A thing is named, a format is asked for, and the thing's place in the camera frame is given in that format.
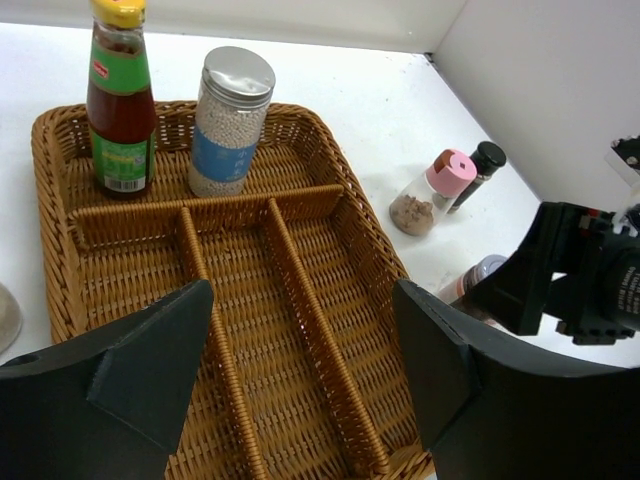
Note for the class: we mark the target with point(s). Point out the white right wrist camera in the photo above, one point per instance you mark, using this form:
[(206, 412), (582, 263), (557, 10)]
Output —
[(623, 157)]

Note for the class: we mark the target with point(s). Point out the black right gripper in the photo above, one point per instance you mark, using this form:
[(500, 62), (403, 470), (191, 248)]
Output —
[(595, 296)]

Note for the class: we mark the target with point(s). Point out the brown wicker divided tray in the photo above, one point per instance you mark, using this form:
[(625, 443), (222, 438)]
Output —
[(302, 376)]

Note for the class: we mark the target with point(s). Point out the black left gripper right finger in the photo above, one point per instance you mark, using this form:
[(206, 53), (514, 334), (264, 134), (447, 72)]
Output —
[(490, 406)]

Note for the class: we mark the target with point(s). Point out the red sauce bottle yellow cap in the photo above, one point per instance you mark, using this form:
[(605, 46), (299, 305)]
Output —
[(120, 105)]

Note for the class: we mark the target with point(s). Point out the white bead jar silver lid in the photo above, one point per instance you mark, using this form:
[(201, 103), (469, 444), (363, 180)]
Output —
[(235, 93)]

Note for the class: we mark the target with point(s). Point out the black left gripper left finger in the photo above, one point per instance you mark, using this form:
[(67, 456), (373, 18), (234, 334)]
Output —
[(110, 403)]

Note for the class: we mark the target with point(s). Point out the pink cap spice shaker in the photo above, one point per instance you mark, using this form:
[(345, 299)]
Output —
[(425, 200)]

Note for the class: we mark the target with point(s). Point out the clear jar grey lid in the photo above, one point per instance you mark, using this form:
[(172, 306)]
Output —
[(11, 318)]

